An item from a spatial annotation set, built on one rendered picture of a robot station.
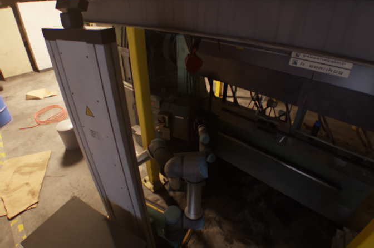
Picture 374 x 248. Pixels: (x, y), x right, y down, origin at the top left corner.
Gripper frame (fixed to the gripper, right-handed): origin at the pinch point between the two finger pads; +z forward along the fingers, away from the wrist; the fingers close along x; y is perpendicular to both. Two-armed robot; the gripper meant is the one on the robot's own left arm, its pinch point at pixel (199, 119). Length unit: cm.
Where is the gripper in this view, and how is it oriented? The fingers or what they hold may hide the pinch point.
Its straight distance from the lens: 183.4
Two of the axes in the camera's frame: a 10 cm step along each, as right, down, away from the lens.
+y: 0.0, -8.7, -5.0
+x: -10.0, 0.5, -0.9
